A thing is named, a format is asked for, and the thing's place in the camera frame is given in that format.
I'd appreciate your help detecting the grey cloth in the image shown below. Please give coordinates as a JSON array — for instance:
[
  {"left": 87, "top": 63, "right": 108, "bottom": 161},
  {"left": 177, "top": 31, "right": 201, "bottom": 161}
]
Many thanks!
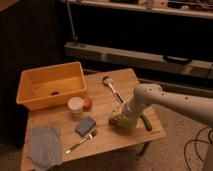
[{"left": 29, "top": 126, "right": 62, "bottom": 171}]

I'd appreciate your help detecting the green and cream gripper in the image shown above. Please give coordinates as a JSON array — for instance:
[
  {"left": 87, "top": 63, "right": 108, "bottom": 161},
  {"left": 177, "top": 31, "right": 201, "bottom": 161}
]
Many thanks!
[{"left": 109, "top": 114, "right": 132, "bottom": 129}]

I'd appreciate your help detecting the dark object in tray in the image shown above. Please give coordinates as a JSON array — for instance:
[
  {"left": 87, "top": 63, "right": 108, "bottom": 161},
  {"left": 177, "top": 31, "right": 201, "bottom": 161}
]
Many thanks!
[{"left": 50, "top": 92, "right": 59, "bottom": 96}]

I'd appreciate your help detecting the blue sponge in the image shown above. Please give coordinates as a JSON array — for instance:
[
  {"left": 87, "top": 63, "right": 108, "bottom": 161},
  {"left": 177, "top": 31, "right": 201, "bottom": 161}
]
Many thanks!
[{"left": 75, "top": 116, "right": 96, "bottom": 137}]

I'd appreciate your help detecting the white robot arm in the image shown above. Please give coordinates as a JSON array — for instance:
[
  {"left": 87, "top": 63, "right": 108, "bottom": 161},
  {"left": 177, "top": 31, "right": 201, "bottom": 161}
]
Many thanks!
[{"left": 109, "top": 84, "right": 213, "bottom": 129}]

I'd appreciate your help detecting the yellow plastic tray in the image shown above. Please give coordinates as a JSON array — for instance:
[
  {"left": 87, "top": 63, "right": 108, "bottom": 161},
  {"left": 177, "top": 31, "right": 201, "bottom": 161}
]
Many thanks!
[{"left": 16, "top": 62, "right": 87, "bottom": 111}]

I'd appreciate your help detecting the metal pole stand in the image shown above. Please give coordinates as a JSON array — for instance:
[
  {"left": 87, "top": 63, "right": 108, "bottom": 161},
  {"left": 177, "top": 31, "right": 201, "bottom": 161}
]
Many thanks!
[{"left": 66, "top": 0, "right": 78, "bottom": 46}]

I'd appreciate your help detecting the silver fork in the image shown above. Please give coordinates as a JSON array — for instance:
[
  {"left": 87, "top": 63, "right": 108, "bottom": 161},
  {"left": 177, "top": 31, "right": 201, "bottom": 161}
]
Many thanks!
[{"left": 65, "top": 131, "right": 97, "bottom": 154}]

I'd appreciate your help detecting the green cucumber toy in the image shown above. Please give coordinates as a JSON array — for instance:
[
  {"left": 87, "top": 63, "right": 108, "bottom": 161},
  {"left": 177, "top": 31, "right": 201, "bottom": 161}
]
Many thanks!
[{"left": 141, "top": 115, "right": 152, "bottom": 131}]

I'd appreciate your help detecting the black floor cable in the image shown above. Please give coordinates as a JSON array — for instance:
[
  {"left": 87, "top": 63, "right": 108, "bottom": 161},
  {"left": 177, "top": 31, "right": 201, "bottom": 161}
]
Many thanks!
[{"left": 183, "top": 125, "right": 213, "bottom": 171}]

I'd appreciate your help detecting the white cup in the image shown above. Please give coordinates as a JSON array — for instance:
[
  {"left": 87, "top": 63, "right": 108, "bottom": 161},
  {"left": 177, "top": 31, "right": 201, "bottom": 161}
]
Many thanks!
[{"left": 67, "top": 97, "right": 83, "bottom": 115}]

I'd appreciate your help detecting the long metal shelf rail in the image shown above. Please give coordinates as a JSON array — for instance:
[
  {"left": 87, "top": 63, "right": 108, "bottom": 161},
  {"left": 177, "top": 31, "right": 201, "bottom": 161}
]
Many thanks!
[{"left": 64, "top": 42, "right": 213, "bottom": 80}]

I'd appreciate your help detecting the upper wooden shelf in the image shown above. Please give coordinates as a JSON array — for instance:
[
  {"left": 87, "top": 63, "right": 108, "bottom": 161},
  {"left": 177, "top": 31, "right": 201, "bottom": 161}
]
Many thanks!
[{"left": 60, "top": 0, "right": 213, "bottom": 19}]

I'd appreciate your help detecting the wooden table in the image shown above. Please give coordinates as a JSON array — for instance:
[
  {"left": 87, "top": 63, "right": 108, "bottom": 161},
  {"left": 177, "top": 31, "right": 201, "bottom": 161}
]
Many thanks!
[{"left": 21, "top": 69, "right": 166, "bottom": 171}]

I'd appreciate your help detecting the small orange cup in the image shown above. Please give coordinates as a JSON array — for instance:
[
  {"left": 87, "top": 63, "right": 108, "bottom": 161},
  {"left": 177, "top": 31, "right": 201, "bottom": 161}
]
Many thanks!
[{"left": 83, "top": 97, "right": 92, "bottom": 111}]

